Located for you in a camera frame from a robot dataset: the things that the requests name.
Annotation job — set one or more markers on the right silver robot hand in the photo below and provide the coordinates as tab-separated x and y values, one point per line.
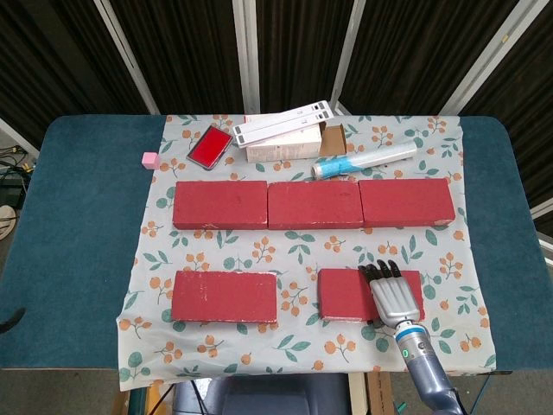
397	298

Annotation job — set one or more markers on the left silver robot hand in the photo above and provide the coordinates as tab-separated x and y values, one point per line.
10	317

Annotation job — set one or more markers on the red brick with bare end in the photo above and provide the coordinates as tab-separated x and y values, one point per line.
341	294

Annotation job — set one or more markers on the red brick with chipped edges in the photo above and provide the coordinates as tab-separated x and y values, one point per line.
224	298

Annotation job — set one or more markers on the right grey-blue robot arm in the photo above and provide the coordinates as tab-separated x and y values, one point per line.
423	367

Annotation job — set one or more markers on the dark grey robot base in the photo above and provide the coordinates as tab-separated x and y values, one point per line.
268	395

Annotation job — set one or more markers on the red brick with white scratches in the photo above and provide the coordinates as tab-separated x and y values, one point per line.
220	203

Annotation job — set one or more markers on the teal velvet table cover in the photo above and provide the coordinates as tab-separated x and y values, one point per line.
78	238

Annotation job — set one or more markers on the clear film roll blue label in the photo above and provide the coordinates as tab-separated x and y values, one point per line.
367	160

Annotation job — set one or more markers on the floral berry-print tablecloth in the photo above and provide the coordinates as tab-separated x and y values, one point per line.
259	346

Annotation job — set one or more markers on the brown cardboard box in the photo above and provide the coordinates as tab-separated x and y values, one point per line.
332	140

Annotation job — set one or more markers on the white printed cardboard box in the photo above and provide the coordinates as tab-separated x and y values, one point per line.
281	150

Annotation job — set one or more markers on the white folding stand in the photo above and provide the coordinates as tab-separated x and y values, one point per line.
281	125

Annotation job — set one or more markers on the pink cube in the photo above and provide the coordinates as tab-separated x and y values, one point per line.
150	160

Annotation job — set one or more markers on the red ink pad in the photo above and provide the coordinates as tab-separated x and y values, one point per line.
209	147

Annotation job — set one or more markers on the white partition frame post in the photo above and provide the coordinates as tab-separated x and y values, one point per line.
129	56
484	56
246	52
345	52

